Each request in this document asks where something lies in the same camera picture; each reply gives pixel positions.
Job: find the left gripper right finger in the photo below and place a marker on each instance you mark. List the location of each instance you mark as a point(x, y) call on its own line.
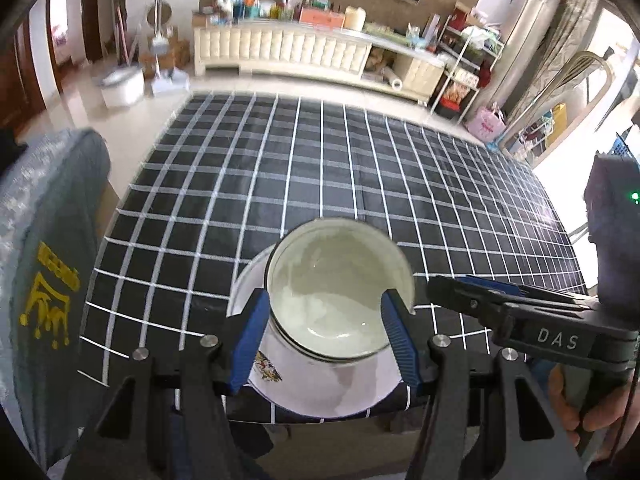
point(432, 363)

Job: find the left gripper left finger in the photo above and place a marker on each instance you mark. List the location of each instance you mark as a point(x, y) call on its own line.
point(221, 363)

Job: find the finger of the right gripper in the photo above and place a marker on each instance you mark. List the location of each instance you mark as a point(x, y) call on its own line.
point(473, 301)
point(517, 290)

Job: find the cartoon bear plate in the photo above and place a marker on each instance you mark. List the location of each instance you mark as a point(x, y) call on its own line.
point(287, 387)

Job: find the green patterned bowl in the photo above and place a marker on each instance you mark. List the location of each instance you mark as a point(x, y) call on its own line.
point(325, 281)

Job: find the person right hand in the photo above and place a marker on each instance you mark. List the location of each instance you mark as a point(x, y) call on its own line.
point(608, 414)

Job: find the pink gift bag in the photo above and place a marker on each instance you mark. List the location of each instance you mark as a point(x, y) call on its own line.
point(487, 124)

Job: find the blue plastic basket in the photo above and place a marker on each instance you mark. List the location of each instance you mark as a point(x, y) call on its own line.
point(620, 148)

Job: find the black white grid tablecloth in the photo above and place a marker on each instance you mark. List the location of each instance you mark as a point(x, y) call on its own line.
point(233, 173)

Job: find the rolled white paper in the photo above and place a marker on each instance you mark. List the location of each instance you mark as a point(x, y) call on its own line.
point(393, 80)

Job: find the white metal shelf rack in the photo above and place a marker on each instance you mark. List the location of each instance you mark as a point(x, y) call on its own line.
point(470, 49)

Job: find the grey sofa cushion cover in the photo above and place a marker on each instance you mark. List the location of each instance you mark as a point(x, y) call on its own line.
point(50, 198)

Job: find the spin mop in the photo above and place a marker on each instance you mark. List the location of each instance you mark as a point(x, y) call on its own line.
point(173, 79)

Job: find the standing air conditioner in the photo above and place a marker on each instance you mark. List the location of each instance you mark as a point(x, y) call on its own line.
point(527, 21)

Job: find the white mop bucket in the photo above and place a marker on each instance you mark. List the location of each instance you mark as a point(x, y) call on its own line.
point(123, 87)

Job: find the cream cylindrical canister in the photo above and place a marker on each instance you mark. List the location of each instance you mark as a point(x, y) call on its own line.
point(354, 18)

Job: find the cream TV cabinet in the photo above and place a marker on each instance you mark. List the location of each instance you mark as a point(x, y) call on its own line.
point(319, 53)

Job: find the orange box on cabinet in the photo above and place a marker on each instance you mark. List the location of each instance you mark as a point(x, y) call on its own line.
point(321, 18)

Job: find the brown wooden door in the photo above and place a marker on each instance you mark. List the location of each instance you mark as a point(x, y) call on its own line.
point(21, 98)

